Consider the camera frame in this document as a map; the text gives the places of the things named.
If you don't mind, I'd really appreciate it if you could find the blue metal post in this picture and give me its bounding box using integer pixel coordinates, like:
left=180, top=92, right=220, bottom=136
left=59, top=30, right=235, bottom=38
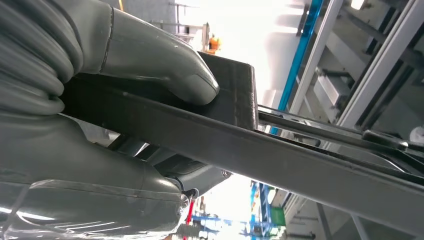
left=269, top=0, right=324, bottom=135

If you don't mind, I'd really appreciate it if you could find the grey aluminium frame structure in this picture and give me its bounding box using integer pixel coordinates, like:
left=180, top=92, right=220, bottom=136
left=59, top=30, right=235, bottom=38
left=288, top=0, right=424, bottom=133

